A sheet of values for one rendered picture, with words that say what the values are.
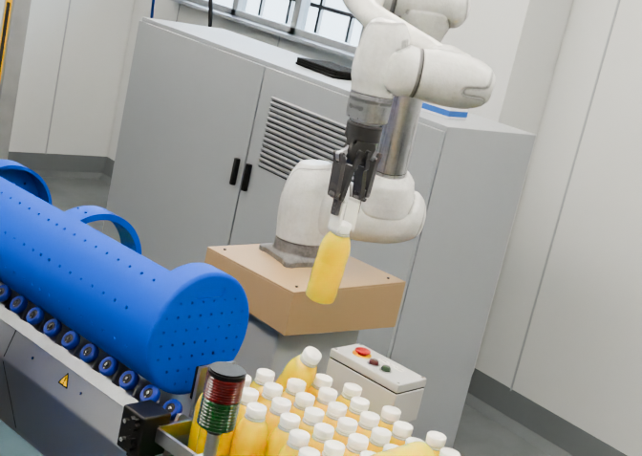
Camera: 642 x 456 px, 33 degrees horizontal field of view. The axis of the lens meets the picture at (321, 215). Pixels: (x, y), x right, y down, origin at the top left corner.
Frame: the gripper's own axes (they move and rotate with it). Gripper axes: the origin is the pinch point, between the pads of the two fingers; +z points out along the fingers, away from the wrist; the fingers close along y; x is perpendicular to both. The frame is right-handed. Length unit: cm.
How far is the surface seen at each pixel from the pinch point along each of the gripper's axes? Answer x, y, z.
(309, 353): 5.5, 7.8, 28.0
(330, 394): 13.5, 7.9, 33.6
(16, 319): -70, 28, 49
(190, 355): -17.5, 18.8, 36.9
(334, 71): -160, -167, -5
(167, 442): 1, 38, 45
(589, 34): -107, -270, -41
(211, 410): 28, 55, 22
